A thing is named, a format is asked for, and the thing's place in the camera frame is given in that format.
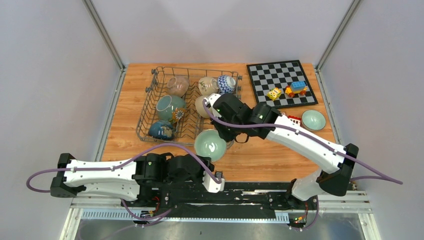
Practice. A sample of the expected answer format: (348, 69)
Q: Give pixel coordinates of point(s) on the toy brick car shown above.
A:
(296, 88)

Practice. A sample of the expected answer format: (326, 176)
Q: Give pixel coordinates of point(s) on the blue white zigzag bowl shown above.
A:
(226, 84)

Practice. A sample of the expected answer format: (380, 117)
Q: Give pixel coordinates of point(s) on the yellow owl toy block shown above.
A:
(274, 94)

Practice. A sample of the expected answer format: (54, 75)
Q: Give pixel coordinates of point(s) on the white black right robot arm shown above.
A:
(334, 160)

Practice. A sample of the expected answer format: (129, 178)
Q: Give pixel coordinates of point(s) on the plain beige bowl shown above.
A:
(199, 107)

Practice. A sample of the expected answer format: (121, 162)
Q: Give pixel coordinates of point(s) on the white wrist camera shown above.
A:
(210, 100)
(210, 185)

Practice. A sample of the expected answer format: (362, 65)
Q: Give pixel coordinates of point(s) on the grey wire dish rack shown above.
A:
(192, 124)

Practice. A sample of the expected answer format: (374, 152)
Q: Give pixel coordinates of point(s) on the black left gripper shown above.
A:
(211, 166)

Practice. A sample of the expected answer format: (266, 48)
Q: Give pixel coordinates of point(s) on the mint green leaf bowl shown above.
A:
(209, 144)

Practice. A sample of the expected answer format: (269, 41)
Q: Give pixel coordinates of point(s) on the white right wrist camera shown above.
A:
(210, 100)

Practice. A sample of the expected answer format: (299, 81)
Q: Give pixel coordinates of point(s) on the red toy house block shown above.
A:
(295, 120)

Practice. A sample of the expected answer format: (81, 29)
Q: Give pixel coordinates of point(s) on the white bowl green dashes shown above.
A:
(313, 120)

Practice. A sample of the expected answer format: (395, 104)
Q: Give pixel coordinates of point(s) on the black white chessboard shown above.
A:
(265, 77)

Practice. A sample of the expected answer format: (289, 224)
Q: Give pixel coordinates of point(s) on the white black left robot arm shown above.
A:
(134, 181)

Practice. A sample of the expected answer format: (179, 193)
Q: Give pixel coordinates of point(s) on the beige bowl with flower sprig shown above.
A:
(208, 85)

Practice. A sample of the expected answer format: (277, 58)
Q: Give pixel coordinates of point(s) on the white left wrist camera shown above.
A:
(210, 185)

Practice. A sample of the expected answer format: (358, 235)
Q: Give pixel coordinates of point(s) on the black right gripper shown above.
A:
(228, 137)

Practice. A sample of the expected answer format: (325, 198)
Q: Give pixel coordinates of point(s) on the dark blue floral bowl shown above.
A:
(162, 130)

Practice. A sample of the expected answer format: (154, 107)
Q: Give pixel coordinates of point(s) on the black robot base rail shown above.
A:
(237, 200)

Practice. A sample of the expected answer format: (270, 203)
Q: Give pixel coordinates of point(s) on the teal bowl with orange flower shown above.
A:
(171, 108)

